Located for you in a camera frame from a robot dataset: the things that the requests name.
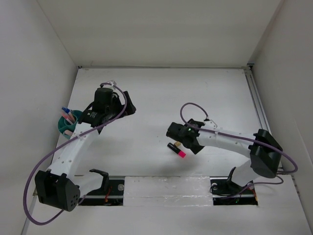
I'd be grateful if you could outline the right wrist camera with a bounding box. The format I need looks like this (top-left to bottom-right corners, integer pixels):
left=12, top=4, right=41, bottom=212
left=203, top=117, right=218, bottom=129

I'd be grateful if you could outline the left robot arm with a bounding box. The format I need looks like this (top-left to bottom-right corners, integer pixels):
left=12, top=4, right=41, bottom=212
left=35, top=87, right=136, bottom=212

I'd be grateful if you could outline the aluminium rail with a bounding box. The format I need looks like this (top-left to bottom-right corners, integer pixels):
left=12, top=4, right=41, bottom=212
left=243, top=64, right=271, bottom=134

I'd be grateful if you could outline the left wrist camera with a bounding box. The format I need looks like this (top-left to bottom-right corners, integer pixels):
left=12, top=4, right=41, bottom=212
left=100, top=80, right=116, bottom=90

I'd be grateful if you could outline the pink slim highlighter pen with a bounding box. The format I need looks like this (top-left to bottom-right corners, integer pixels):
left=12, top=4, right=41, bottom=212
left=67, top=113, right=75, bottom=124

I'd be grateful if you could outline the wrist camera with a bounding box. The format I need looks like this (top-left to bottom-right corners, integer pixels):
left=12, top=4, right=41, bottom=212
left=100, top=80, right=116, bottom=90
left=203, top=117, right=218, bottom=129

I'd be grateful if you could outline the black highlighter pink cap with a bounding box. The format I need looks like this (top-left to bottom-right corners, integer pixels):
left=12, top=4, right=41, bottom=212
left=167, top=143, right=186, bottom=158

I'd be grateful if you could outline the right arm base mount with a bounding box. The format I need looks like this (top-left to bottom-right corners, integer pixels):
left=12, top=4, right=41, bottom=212
left=209, top=168, right=258, bottom=206

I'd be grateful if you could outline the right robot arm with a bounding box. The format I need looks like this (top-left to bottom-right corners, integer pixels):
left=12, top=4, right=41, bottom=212
left=166, top=119, right=282, bottom=193

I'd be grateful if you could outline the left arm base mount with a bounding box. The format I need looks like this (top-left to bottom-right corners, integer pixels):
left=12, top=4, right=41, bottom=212
left=78, top=169, right=125, bottom=206

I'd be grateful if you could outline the red slim highlighter pen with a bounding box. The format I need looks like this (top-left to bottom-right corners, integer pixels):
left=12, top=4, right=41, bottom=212
left=61, top=112, right=73, bottom=125

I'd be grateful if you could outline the teal round organizer container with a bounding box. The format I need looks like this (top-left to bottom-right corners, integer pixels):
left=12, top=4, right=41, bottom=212
left=58, top=110, right=82, bottom=140

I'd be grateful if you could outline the clear bottle blue cap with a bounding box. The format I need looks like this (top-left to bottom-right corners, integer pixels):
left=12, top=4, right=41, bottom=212
left=62, top=107, right=69, bottom=113

